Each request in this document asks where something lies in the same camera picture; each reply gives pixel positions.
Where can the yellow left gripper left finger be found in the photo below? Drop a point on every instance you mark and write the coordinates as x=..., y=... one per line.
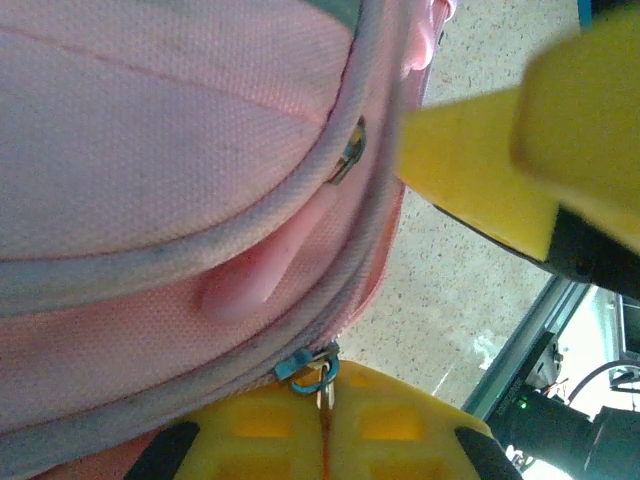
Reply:
x=250, y=435

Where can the aluminium frame rail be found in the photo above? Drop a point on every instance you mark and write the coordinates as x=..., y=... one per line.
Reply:
x=530, y=340

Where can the pink backpack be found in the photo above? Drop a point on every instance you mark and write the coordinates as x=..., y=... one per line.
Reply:
x=150, y=175

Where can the blue table edge strip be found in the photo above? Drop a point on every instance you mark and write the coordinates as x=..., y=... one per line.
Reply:
x=587, y=7

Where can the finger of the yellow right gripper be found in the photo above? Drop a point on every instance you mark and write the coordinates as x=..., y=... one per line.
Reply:
x=465, y=165
x=590, y=125

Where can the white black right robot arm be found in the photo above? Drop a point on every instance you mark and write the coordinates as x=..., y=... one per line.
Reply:
x=560, y=420

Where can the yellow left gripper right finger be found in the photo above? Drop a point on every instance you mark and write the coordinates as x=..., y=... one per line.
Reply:
x=400, y=430

